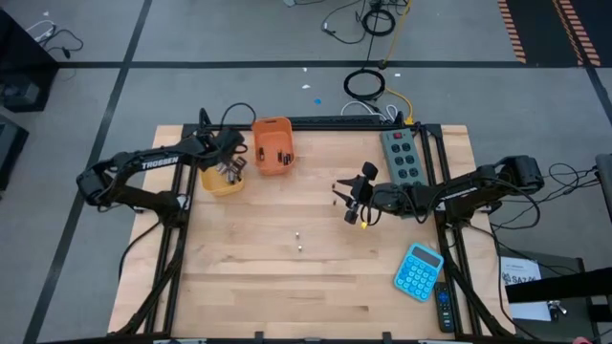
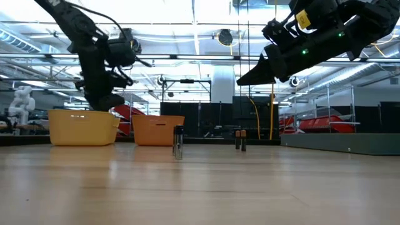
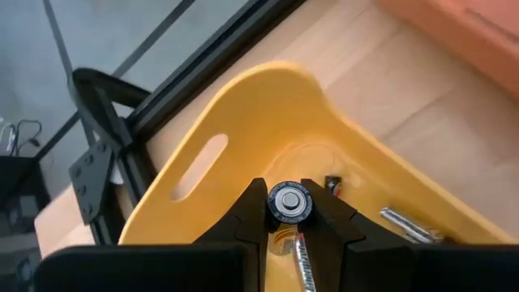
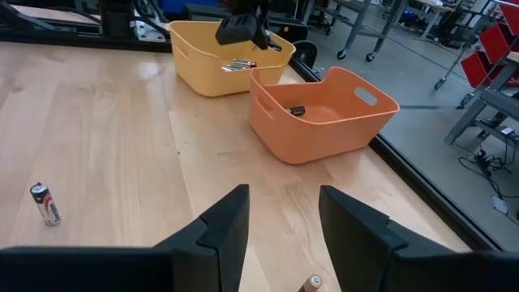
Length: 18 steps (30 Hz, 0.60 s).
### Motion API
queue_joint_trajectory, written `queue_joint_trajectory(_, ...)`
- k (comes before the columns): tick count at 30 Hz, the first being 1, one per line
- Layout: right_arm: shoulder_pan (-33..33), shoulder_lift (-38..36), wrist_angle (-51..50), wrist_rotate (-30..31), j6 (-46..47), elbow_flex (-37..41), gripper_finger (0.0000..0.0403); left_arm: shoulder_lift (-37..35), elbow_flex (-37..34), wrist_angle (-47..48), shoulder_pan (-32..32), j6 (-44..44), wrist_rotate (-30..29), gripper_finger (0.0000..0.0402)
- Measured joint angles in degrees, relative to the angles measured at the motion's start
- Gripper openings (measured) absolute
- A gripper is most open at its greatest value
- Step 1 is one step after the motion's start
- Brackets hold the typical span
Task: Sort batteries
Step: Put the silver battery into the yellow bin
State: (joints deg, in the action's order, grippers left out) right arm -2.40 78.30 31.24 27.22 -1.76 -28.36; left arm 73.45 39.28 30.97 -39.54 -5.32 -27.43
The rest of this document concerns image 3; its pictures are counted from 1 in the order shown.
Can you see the yellow plastic bin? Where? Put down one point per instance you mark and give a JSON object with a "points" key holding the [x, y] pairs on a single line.
{"points": [[263, 121]]}

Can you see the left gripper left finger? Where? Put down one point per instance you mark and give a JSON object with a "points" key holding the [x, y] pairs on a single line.
{"points": [[142, 271]]}

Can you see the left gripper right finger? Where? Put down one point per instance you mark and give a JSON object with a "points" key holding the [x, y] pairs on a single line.
{"points": [[405, 271]]}

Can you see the orange plastic bin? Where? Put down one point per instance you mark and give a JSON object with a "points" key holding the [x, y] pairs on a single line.
{"points": [[466, 32]]}

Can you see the black floor cabinet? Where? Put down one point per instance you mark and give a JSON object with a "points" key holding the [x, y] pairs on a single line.
{"points": [[20, 194]]}

